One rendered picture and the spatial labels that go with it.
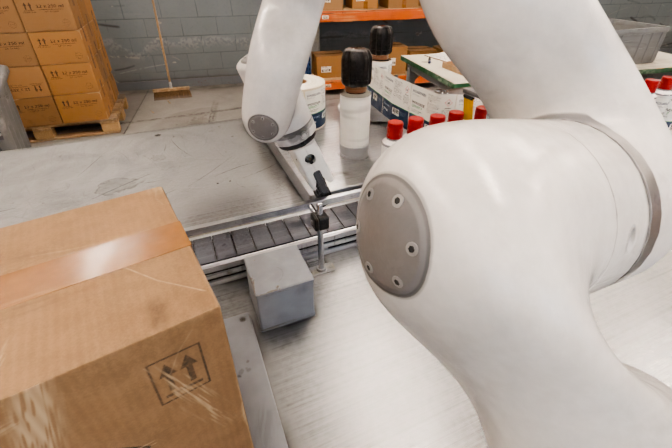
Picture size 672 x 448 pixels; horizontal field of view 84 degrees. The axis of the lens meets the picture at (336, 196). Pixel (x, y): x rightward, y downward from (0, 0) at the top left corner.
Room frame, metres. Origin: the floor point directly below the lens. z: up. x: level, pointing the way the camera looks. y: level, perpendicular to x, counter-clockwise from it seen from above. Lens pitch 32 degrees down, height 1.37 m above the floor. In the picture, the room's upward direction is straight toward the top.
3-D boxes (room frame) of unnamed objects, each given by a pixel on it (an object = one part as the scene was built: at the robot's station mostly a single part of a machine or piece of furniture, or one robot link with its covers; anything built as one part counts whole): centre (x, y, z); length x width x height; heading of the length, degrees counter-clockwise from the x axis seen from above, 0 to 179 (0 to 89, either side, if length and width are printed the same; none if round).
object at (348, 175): (1.24, -0.17, 0.86); 0.80 x 0.67 x 0.05; 113
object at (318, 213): (0.59, 0.04, 0.91); 0.07 x 0.03 x 0.16; 23
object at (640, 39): (2.63, -1.74, 0.91); 0.60 x 0.40 x 0.22; 108
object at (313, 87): (1.26, 0.14, 0.95); 0.20 x 0.20 x 0.14
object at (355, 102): (1.01, -0.05, 1.03); 0.09 x 0.09 x 0.30
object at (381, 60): (1.40, -0.16, 1.04); 0.09 x 0.09 x 0.29
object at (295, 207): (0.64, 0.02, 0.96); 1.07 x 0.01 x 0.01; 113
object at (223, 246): (0.78, -0.23, 0.86); 1.65 x 0.08 x 0.04; 113
